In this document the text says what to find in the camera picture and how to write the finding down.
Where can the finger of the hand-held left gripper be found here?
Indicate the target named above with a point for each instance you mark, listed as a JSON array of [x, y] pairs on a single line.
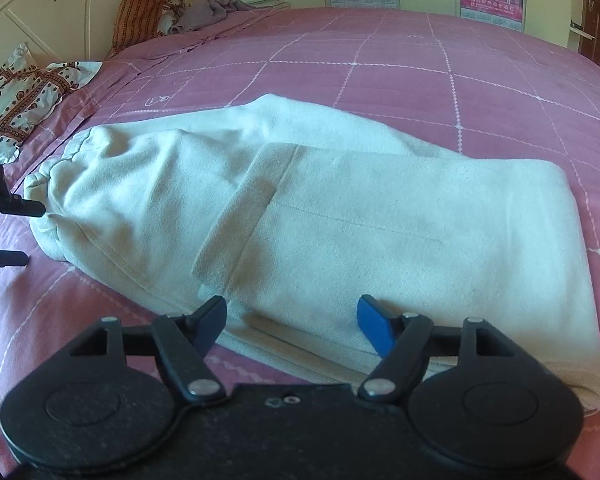
[[7, 259], [25, 206]]

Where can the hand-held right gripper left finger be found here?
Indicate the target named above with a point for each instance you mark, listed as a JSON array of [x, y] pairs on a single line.
[[211, 322]]

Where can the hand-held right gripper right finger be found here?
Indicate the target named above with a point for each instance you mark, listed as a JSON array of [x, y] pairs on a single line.
[[375, 325]]

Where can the white pants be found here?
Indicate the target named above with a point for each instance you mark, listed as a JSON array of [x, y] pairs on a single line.
[[380, 210]]

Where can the heart patterned white pillow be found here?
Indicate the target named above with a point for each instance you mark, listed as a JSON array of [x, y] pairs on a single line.
[[20, 90]]

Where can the cream wooden headboard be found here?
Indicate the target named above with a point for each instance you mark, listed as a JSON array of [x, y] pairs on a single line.
[[55, 5]]

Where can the orange striped pillow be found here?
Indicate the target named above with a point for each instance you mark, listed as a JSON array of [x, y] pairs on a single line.
[[137, 17]]

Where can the small white printed pillow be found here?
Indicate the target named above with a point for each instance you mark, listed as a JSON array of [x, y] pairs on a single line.
[[169, 20]]

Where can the grey crumpled cloth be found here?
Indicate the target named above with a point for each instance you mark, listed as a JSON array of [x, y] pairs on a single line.
[[205, 12]]

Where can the pink checked bedsheet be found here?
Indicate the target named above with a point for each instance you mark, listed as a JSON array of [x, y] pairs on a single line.
[[380, 60]]

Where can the cream corner shelf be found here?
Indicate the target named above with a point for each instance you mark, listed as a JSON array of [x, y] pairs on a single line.
[[581, 29]]

